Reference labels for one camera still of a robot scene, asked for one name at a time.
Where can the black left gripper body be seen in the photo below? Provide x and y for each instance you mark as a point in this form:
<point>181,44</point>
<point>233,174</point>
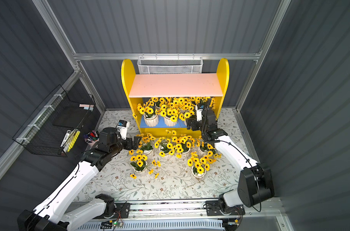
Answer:
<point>128,143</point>

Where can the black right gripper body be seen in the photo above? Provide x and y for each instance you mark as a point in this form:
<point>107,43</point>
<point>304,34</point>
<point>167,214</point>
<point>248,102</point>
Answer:
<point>195,123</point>

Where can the sunflower pot taken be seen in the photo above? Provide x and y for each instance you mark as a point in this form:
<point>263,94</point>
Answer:
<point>206,151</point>
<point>145,146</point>

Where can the shelf sunflower pot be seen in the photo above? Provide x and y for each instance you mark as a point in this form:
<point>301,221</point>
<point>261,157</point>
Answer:
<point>186,109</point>
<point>199,165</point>
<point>169,110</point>
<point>184,144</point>
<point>203,101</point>
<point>166,145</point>
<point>149,112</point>
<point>143,162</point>

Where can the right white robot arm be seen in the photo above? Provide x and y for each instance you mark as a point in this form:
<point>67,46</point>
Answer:
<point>255,183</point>

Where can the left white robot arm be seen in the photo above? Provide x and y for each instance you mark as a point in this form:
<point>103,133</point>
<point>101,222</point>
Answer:
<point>52,215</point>

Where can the yellow wooden shelf unit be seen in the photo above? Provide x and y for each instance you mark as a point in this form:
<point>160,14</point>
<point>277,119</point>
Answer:
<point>141,87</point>

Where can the pink metal pen bucket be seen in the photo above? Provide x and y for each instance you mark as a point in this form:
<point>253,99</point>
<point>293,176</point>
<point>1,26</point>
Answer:
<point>91,138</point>

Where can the yellow marker in basket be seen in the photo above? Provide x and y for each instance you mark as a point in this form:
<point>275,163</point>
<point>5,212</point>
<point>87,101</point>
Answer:
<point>71,141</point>

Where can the white marker in basket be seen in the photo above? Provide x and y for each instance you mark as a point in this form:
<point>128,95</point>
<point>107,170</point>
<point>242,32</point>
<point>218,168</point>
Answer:
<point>66,136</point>

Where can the white mesh desk organizer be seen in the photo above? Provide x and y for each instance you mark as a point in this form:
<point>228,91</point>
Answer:
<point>169,66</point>

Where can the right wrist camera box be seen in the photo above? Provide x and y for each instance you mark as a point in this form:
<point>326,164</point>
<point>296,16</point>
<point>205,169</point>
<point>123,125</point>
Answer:
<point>199,108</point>

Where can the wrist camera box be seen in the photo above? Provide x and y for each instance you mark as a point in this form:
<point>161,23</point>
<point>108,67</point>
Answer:
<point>199,108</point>
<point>122,128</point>

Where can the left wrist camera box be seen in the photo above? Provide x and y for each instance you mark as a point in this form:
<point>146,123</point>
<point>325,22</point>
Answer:
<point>122,128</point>

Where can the black wire wall basket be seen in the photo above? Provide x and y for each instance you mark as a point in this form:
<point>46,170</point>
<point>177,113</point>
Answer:
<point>67,110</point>

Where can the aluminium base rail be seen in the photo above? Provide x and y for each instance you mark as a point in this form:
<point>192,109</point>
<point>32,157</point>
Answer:
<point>191,215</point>

